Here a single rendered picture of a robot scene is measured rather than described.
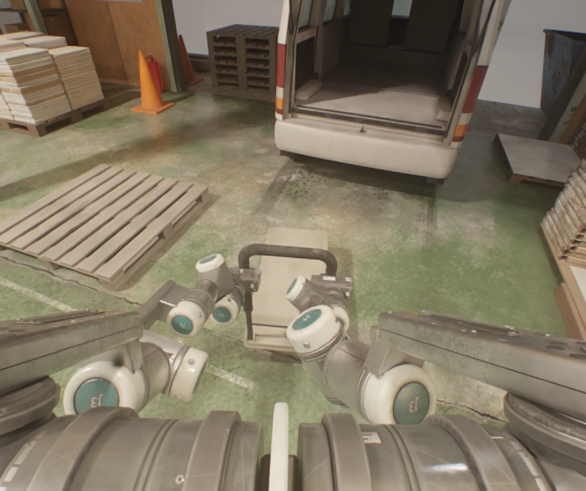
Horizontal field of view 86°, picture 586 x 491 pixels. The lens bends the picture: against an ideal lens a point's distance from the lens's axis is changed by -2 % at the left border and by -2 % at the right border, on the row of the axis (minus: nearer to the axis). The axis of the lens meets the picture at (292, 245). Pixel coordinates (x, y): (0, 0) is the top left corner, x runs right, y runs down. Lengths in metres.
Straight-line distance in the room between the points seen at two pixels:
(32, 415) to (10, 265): 2.47
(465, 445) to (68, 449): 0.24
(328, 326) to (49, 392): 0.39
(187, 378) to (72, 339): 0.31
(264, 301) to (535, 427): 1.47
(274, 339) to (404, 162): 1.73
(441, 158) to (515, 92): 4.06
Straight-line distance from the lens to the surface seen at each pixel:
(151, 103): 5.01
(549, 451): 0.30
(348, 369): 0.50
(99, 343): 0.40
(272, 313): 1.62
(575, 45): 5.20
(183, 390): 0.65
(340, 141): 2.67
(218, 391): 1.66
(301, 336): 0.55
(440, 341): 0.36
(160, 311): 0.81
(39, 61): 4.81
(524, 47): 6.52
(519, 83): 6.62
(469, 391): 1.86
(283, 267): 1.83
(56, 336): 0.34
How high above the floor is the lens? 1.48
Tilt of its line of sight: 41 degrees down
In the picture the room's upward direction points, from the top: 2 degrees clockwise
